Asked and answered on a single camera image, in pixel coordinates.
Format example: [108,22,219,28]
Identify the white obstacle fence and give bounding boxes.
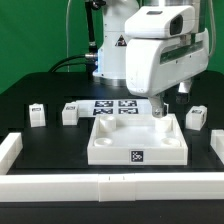
[0,132,224,202]

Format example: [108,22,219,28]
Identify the white square tabletop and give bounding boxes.
[87,114,188,165]

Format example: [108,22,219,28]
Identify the black camera pole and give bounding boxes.
[85,0,106,52]

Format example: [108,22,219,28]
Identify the grey hanging cable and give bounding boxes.
[65,0,73,73]

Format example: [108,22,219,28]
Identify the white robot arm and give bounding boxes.
[93,0,216,117]

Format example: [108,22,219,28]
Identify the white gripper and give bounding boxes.
[126,30,209,118]

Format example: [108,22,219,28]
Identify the white sheet with fiducial markers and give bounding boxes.
[76,99,152,117]

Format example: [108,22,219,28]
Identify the black cable at base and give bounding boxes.
[48,53,100,74]

